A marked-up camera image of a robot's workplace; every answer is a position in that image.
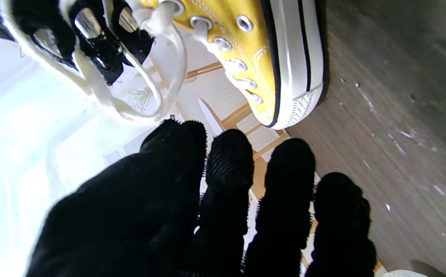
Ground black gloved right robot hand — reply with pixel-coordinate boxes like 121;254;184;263
0;0;156;86

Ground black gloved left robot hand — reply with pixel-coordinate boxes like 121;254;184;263
25;118;377;277

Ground printed room scene backdrop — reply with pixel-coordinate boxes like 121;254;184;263
0;31;316;277

